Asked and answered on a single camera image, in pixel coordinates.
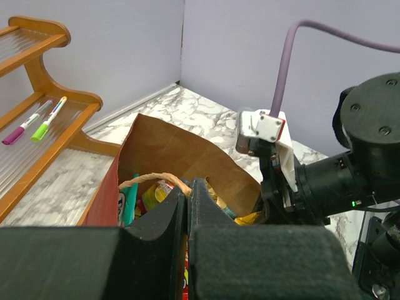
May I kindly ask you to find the red brown paper bag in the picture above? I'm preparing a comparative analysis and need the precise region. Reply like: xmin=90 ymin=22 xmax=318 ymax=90
xmin=76 ymin=113 xmax=263 ymax=300

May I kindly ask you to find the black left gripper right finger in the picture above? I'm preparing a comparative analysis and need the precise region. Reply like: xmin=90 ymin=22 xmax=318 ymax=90
xmin=188 ymin=178 xmax=362 ymax=299

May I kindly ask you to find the orange wooden shelf rack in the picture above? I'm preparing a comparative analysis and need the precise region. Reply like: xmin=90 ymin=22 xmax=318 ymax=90
xmin=1 ymin=16 xmax=120 ymax=220

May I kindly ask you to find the teal snack bag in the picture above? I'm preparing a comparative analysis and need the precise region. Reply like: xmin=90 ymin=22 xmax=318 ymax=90
xmin=121 ymin=183 xmax=138 ymax=226

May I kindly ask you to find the gold foil snack bag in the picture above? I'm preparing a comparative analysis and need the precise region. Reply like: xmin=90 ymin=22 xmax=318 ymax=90
xmin=204 ymin=176 xmax=264 ymax=226

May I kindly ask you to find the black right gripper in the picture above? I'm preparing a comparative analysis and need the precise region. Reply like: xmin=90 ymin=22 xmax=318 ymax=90
xmin=257 ymin=139 xmax=309 ymax=224

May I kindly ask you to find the purple cap marker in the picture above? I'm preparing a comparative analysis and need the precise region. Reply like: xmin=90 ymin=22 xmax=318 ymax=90
xmin=1 ymin=99 xmax=54 ymax=146

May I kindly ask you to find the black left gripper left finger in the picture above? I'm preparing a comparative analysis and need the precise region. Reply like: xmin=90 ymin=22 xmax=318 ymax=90
xmin=1 ymin=188 xmax=186 ymax=299

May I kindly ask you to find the red fruit candy snack bag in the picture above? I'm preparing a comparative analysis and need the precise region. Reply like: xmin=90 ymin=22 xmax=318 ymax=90
xmin=134 ymin=179 xmax=175 ymax=219

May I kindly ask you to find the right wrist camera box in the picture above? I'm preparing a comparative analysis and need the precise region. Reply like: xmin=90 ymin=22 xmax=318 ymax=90
xmin=236 ymin=109 xmax=298 ymax=192

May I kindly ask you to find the green cap marker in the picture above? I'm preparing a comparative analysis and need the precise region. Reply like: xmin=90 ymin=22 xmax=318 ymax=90
xmin=31 ymin=96 xmax=68 ymax=142

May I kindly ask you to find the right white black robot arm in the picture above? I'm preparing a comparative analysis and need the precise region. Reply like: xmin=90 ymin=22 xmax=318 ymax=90
xmin=255 ymin=72 xmax=399 ymax=299

